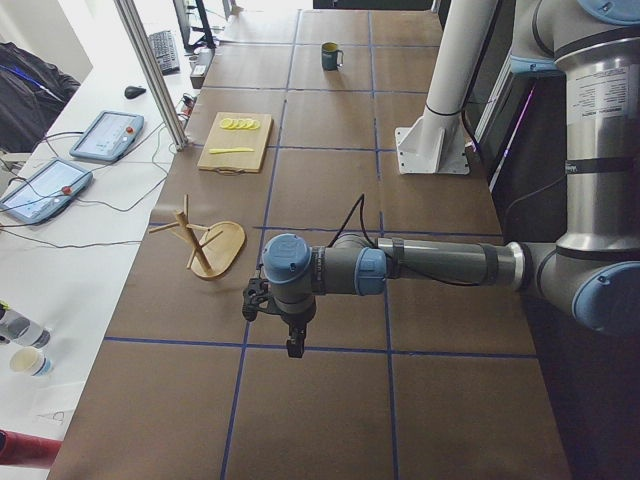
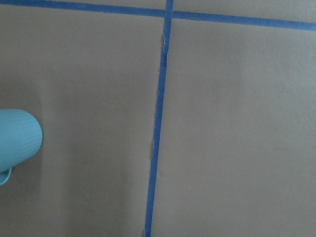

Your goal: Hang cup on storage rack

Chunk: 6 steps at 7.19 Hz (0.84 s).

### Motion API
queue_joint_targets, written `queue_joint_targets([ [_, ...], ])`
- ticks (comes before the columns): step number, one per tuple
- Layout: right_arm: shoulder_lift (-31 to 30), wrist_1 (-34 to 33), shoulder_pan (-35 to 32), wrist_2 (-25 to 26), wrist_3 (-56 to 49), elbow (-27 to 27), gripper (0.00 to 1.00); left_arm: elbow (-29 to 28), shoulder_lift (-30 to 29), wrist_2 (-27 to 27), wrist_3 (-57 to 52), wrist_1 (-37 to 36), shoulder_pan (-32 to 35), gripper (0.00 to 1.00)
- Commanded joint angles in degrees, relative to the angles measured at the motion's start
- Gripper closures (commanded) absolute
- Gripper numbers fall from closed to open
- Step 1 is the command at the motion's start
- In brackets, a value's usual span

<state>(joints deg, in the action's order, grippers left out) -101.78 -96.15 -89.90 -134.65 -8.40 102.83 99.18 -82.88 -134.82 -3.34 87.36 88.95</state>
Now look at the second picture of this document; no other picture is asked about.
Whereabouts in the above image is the blue ribbed cup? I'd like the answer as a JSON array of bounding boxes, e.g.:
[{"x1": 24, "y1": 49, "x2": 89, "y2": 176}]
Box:
[{"x1": 0, "y1": 109, "x2": 43, "y2": 185}]

